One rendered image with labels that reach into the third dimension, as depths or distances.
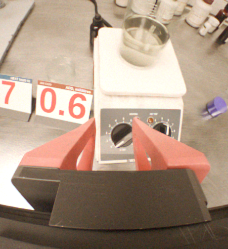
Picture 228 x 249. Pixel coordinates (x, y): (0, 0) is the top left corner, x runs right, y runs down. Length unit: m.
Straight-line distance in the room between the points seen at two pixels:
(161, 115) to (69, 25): 0.31
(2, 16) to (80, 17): 0.21
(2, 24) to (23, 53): 0.13
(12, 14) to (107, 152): 0.43
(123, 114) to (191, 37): 0.37
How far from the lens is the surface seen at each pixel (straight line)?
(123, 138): 0.18
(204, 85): 0.39
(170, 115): 0.22
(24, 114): 0.28
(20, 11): 0.49
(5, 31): 0.44
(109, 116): 0.19
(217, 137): 0.36
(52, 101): 0.25
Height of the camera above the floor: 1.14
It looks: 70 degrees down
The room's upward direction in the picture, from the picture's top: 25 degrees clockwise
